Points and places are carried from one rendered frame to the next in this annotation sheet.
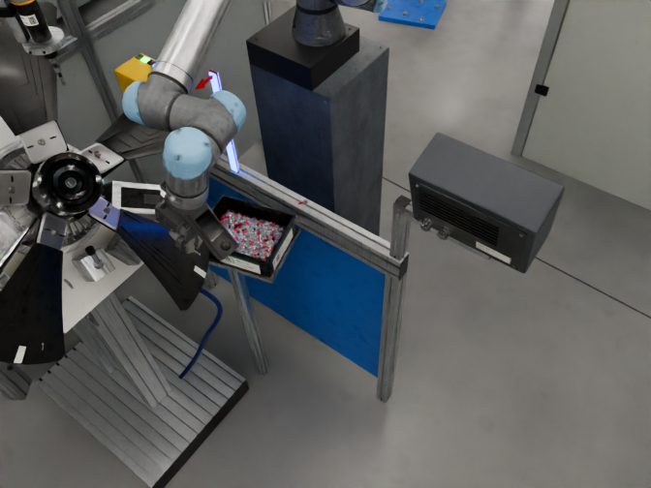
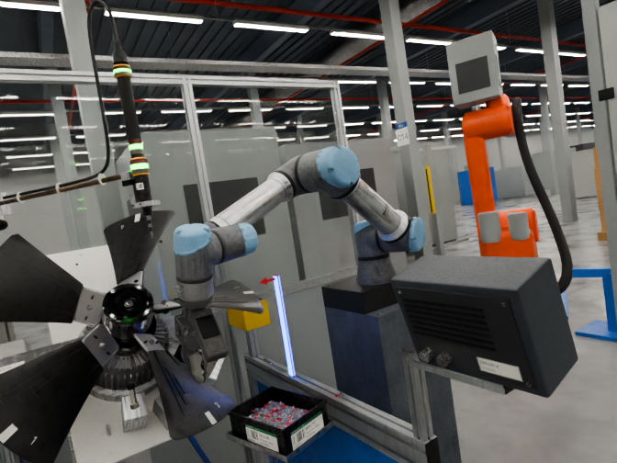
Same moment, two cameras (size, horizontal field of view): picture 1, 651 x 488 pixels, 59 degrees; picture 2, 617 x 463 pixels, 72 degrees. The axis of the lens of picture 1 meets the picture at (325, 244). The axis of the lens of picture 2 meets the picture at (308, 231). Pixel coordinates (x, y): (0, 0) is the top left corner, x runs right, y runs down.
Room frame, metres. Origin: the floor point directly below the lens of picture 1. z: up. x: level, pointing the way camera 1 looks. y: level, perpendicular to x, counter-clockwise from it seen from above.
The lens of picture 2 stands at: (-0.05, -0.27, 1.40)
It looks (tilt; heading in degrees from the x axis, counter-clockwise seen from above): 4 degrees down; 17
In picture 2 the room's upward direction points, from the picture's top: 9 degrees counter-clockwise
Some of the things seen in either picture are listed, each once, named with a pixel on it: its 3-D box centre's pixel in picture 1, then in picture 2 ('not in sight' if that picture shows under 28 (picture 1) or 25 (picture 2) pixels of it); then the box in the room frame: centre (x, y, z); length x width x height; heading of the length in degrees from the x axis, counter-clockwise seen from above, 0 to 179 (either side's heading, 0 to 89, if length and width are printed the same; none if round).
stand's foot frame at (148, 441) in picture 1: (142, 385); not in sight; (0.94, 0.70, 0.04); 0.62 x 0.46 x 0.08; 51
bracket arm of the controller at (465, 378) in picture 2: (443, 226); (452, 367); (0.79, -0.26, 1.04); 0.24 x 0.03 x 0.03; 51
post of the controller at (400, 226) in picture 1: (400, 228); (417, 393); (0.85, -0.18, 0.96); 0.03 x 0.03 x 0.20; 51
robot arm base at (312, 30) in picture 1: (318, 15); (375, 267); (1.51, -0.02, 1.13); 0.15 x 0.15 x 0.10
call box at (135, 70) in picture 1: (151, 85); (247, 314); (1.38, 0.46, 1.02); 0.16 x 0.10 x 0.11; 51
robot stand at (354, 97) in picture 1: (325, 173); (398, 429); (1.51, -0.02, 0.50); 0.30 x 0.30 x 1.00; 50
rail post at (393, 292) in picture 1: (388, 345); not in sight; (0.85, -0.18, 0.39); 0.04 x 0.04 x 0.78; 51
